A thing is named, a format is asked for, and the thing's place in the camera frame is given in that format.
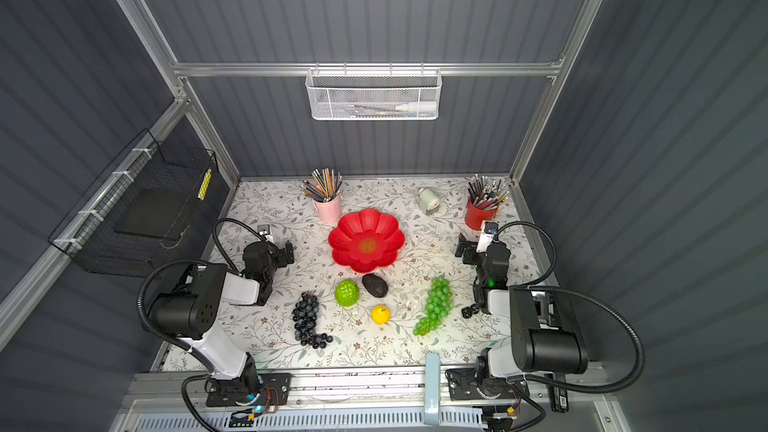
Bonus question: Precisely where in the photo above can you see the green fake grape bunch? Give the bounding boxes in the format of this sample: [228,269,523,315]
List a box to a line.
[413,277,453,336]

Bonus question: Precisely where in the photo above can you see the dark purple grape bunch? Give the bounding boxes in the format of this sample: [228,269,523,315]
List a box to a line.
[291,292,333,349]

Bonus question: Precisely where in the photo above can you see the green fake apple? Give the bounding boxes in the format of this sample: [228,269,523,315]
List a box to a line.
[334,279,360,307]

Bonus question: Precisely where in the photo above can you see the dark fake avocado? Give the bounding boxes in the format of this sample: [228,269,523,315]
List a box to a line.
[362,273,389,298]

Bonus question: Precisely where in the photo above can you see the yellow fake lemon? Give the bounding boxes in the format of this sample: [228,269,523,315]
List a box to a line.
[371,305,391,325]

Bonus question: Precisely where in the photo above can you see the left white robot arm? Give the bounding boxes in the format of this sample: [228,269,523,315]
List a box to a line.
[137,218,295,404]

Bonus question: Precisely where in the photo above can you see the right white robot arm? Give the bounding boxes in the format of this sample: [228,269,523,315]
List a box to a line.
[446,221,589,397]

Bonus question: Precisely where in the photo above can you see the red flower fruit bowl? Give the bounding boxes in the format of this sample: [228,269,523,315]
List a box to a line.
[328,208,406,274]

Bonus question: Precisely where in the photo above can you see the red pencil cup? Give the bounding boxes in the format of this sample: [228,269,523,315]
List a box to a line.
[464,200,498,231]

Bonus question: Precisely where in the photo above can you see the small black loose grapes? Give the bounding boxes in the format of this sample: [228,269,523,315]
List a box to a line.
[461,304,480,319]

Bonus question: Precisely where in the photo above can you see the pink pencil cup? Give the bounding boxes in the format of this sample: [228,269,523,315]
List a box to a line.
[312,193,343,225]

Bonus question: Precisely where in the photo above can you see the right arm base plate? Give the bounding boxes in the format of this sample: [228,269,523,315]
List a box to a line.
[445,367,528,401]

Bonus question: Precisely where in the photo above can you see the light blue rail bracket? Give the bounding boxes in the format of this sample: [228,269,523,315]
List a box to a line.
[424,352,442,426]

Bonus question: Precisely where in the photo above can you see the black wire side basket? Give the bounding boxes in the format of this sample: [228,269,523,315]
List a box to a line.
[48,121,230,278]

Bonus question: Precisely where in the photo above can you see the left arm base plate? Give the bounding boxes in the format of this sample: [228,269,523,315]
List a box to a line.
[205,373,293,408]

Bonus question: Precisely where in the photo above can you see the white wire wall basket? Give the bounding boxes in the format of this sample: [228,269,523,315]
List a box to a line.
[305,70,443,121]

